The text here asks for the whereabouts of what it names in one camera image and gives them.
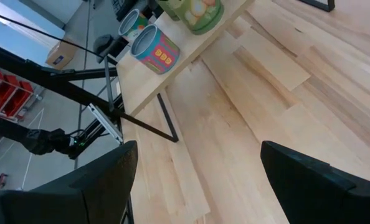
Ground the black aluminium table frame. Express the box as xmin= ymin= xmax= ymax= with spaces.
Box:
xmin=0 ymin=39 xmax=133 ymax=224

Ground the orange can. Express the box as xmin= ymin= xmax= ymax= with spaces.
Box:
xmin=130 ymin=23 xmax=181 ymax=75

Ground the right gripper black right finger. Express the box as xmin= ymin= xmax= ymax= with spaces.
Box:
xmin=260 ymin=140 xmax=370 ymax=224

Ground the red bin rack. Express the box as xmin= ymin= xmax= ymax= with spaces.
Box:
xmin=0 ymin=66 xmax=36 ymax=119

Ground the green labelled tin can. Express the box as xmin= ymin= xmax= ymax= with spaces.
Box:
xmin=155 ymin=0 xmax=181 ymax=22
xmin=178 ymin=0 xmax=225 ymax=35

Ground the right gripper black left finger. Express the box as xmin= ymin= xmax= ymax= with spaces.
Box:
xmin=0 ymin=139 xmax=139 ymax=224

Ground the brown cardboard box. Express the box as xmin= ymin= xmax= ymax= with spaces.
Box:
xmin=45 ymin=39 xmax=79 ymax=70

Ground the backlit keyboard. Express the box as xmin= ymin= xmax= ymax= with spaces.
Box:
xmin=111 ymin=0 xmax=133 ymax=13

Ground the teal and white tin can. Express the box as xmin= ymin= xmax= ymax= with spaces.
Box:
xmin=117 ymin=8 xmax=149 ymax=43

